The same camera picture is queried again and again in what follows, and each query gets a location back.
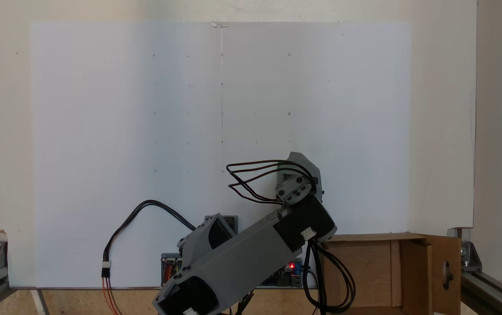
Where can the grey wide fixed gripper finger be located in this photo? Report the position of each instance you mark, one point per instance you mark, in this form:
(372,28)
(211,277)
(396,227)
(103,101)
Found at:
(310,168)

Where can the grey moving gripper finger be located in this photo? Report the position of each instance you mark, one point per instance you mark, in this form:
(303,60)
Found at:
(285,177)

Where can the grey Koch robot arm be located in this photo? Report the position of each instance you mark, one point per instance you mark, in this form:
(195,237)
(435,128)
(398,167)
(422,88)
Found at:
(233,258)

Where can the blue circuit board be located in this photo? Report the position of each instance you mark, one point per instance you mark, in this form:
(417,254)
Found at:
(292,273)

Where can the brown cardboard box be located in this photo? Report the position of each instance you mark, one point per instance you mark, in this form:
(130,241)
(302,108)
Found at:
(373,271)

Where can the clear tape strip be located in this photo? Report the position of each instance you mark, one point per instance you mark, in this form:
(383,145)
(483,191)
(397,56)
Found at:
(221,24)

